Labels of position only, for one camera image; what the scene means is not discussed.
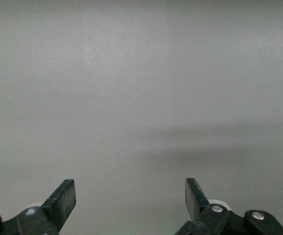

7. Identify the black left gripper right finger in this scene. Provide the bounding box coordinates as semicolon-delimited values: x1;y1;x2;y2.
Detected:
174;178;283;235

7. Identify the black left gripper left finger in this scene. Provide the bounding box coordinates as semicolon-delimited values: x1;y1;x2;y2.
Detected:
0;179;77;235

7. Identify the dark grey table cover sheet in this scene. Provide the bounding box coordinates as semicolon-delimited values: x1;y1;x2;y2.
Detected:
0;0;283;235

